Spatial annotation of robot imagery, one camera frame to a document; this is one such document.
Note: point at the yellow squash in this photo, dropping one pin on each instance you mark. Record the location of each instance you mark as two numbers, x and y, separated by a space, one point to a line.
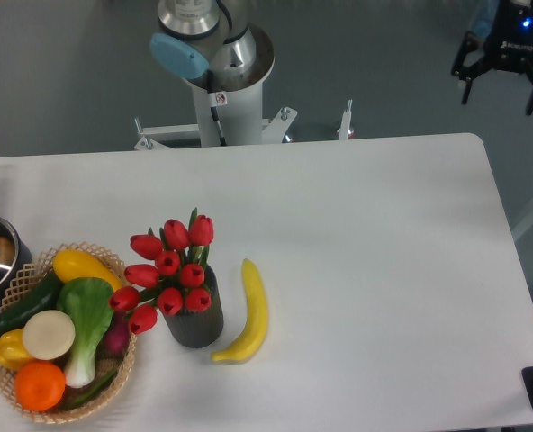
71 264

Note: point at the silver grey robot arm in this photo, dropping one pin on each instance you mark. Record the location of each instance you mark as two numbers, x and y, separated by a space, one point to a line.
194 37

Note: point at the white round radish slice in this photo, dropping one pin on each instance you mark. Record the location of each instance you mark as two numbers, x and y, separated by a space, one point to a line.
48 334

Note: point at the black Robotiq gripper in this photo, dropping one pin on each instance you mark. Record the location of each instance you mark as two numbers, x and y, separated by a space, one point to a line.
508 47

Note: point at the woven wicker basket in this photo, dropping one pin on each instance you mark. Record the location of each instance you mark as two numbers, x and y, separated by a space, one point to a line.
105 361

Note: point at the dark green cucumber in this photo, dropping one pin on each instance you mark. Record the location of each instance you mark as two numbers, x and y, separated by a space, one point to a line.
43 296

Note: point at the yellow banana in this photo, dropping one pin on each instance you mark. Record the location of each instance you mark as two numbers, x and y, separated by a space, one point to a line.
251 338

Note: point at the red tulip bouquet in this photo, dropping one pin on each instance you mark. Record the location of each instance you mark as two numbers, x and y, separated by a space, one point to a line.
167 253

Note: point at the yellow bell pepper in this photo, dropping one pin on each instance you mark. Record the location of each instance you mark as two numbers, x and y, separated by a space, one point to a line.
13 354

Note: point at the orange fruit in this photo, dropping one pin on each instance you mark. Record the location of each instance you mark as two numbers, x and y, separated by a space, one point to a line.
39 386

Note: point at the green bok choy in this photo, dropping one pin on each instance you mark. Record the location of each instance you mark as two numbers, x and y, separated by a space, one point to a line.
85 301

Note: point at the green chili pepper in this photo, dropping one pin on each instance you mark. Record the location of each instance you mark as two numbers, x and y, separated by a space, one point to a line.
92 392

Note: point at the dark grey ribbed vase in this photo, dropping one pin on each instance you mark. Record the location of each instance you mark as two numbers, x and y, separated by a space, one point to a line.
191 306

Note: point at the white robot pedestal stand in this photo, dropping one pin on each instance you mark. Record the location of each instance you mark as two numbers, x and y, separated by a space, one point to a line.
223 118

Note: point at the purple red onion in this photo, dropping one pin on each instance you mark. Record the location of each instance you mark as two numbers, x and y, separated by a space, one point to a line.
117 337

